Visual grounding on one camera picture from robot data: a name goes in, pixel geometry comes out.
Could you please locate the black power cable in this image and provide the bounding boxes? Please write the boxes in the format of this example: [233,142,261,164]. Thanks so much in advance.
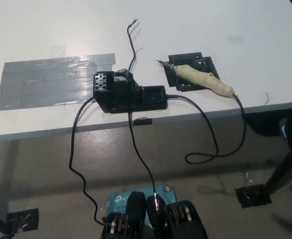
[68,96,108,226]

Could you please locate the black cable with frayed end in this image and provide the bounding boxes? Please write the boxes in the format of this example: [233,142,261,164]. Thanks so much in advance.
[126,17,159,212]

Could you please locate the small black tape strip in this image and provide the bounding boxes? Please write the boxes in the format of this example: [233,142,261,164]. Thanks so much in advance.
[133,118,153,126]

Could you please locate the black robot torso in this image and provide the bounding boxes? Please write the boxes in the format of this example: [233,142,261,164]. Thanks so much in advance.
[100,191,210,239]

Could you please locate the black soldering station base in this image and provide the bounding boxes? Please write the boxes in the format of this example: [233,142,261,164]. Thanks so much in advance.
[93,67,168,114]

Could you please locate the tape-wrapped soldering iron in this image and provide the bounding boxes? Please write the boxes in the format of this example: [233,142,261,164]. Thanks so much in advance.
[155,59,239,98]

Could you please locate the black soldering iron cable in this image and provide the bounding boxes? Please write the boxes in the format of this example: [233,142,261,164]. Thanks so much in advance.
[165,93,248,165]

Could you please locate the teal router box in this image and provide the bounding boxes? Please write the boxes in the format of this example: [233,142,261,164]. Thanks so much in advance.
[104,183,178,225]

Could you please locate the grey duct tape patch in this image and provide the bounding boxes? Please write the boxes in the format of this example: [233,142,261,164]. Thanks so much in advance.
[0,53,117,112]

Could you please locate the black table frame bracket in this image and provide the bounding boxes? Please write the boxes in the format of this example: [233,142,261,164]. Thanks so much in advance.
[244,107,292,137]

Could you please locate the black floor tape patch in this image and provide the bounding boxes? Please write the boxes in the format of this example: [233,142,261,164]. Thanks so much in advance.
[234,184,272,209]
[6,208,39,232]

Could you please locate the black iron holder plate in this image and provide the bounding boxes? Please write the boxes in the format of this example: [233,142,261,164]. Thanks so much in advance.
[167,51,220,92]

